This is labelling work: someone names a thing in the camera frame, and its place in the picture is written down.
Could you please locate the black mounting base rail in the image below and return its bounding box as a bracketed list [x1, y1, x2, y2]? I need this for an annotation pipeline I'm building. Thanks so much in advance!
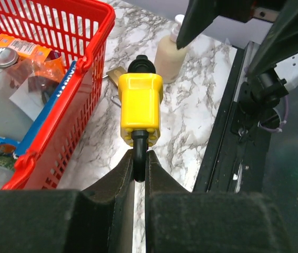
[193, 42, 271, 193]

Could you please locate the large brass padlock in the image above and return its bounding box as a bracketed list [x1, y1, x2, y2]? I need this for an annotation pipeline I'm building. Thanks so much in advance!
[106, 66, 126, 88]

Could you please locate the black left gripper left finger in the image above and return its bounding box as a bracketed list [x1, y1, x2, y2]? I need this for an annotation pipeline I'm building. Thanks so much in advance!
[83, 150, 135, 252]

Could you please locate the orange box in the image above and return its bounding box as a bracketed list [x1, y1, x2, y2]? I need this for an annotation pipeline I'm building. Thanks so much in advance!
[0, 33, 52, 62]

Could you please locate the blue flat box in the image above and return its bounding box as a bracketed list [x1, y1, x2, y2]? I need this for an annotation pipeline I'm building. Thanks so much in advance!
[13, 61, 77, 159]

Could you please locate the red plastic shopping basket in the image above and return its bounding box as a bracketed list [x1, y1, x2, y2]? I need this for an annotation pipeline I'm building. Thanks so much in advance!
[0, 1, 115, 190]

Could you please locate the jar with metal lid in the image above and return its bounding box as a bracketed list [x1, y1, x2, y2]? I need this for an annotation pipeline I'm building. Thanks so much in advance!
[0, 47, 18, 69]

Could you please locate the orange snack packet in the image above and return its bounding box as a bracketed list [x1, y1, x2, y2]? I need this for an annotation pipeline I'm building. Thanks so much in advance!
[6, 51, 65, 92]

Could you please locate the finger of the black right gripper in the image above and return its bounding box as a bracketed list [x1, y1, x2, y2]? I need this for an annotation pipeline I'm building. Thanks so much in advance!
[176, 0, 254, 49]
[247, 1, 298, 76]

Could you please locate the yellow padlock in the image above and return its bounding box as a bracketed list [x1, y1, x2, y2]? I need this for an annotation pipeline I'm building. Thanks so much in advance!
[118, 55, 163, 182]

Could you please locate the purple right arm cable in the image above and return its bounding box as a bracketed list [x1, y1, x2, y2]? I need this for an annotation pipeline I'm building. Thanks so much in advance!
[258, 96, 292, 134]

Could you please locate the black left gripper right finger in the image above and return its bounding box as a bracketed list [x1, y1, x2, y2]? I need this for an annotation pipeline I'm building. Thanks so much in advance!
[145, 150, 189, 252]

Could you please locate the cream soap pump bottle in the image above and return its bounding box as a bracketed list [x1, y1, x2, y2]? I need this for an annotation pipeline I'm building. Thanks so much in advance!
[154, 14, 188, 84]

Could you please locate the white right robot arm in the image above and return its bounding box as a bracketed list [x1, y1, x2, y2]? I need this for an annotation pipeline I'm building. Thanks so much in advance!
[177, 1, 298, 141]

